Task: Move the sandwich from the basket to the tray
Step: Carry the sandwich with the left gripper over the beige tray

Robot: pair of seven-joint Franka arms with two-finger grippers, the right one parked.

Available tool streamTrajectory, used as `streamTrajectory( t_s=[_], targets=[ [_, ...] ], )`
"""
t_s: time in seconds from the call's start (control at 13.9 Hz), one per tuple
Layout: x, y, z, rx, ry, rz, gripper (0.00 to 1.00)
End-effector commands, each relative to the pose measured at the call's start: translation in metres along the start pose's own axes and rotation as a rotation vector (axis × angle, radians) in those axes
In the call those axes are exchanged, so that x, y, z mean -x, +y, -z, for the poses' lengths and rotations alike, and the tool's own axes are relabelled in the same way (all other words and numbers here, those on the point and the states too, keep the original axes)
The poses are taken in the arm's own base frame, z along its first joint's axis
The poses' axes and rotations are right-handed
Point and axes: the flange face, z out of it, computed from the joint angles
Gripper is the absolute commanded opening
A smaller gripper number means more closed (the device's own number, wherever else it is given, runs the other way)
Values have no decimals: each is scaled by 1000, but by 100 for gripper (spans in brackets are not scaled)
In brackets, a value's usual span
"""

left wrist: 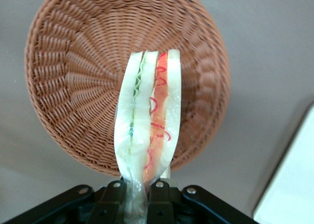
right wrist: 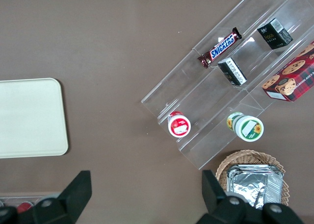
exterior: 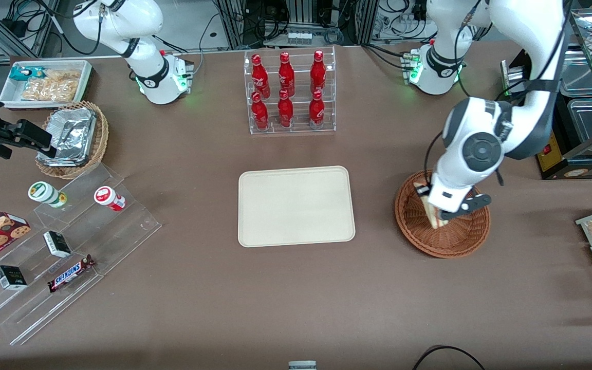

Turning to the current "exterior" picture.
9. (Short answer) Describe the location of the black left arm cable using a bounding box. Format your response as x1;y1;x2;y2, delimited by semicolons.
423;128;448;188

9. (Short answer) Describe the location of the small black carton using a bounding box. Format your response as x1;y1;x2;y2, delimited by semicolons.
0;265;28;291
43;231;72;258

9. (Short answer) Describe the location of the red cola bottle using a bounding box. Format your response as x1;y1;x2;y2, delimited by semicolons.
277;89;294;128
310;50;327;95
251;91;269;130
279;51;295;97
309;89;325;129
251;54;271;99

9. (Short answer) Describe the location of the white plastic snack bin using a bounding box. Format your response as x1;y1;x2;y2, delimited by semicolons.
0;60;94;109

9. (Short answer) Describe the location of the clear acrylic stepped shelf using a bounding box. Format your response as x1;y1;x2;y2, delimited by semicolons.
0;162;162;346

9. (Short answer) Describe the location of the teal snack packet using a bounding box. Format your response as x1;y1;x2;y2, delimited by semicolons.
9;66;45;82

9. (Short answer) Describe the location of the triangular layered sandwich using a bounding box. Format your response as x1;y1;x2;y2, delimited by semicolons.
413;180;451;230

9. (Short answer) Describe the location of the aluminium foil container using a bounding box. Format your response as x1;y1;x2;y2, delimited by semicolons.
36;107;97;168

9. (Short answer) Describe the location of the black floor cable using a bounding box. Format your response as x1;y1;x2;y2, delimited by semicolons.
412;345;487;370

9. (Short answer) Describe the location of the black power adapter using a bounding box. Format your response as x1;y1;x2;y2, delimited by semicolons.
0;18;27;35

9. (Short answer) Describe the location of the brown round wicker basket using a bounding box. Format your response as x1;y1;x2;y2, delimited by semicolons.
395;169;491;258

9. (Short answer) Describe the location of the Snickers chocolate bar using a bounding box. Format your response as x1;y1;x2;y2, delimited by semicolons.
47;254;96;293

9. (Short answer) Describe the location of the green lidded sunflower cup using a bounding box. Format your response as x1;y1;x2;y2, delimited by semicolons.
28;181;68;209

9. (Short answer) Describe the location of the clear acrylic bottle rack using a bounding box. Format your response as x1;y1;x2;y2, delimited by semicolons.
244;45;337;135

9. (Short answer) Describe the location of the light wicker basket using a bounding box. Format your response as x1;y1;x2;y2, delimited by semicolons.
35;100;109;180

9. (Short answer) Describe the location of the clear bag of fried snacks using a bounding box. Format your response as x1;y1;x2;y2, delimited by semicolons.
43;69;82;85
21;78;79;102

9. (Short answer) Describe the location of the cream rectangular plastic tray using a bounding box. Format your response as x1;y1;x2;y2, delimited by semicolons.
238;165;356;248

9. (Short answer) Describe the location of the red lidded small cup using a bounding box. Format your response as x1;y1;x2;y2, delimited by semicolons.
94;186;126;212

